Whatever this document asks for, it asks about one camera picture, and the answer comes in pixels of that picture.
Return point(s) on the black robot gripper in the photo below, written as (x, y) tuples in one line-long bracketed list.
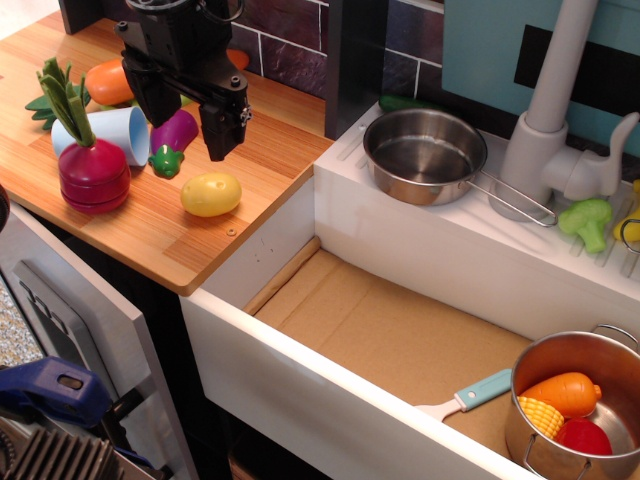
[(178, 48)]

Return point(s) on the yellow toy potato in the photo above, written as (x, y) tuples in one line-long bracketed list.
[(211, 194)]

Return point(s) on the large steel pot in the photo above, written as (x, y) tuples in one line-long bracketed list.
[(609, 356)]

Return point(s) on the purple toy eggplant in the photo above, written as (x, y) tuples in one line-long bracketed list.
[(169, 142)]

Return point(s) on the light blue plastic cup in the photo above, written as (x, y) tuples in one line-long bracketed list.
[(125, 128)]

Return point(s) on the orange toy piece behind gripper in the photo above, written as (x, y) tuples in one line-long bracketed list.
[(238, 58)]

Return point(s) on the orange toy vegetable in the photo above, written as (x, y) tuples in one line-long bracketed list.
[(107, 83)]

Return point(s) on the red toy beet with leaves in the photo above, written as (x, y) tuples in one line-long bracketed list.
[(94, 175)]

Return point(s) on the green toy cucumber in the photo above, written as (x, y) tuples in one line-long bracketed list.
[(390, 103)]

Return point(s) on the small steel saucepan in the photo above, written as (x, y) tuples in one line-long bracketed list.
[(427, 157)]

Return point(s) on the white oven door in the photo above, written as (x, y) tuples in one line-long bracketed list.
[(74, 319)]

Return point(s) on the blue clamp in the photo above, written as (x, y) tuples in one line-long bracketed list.
[(57, 388)]

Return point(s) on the grey toy faucet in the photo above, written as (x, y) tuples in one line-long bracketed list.
[(538, 162)]

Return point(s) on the green toy broccoli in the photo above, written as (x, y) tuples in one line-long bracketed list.
[(587, 219)]

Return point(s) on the yellow toy pepper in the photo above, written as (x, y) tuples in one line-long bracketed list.
[(627, 229)]

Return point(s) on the yellow toy corn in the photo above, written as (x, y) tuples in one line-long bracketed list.
[(544, 417)]

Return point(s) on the orange toy carrot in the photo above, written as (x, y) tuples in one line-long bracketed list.
[(573, 394)]

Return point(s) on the red toy tomato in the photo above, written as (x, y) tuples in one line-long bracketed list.
[(583, 435)]

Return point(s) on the white teal handled spatula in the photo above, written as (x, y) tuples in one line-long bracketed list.
[(471, 397)]

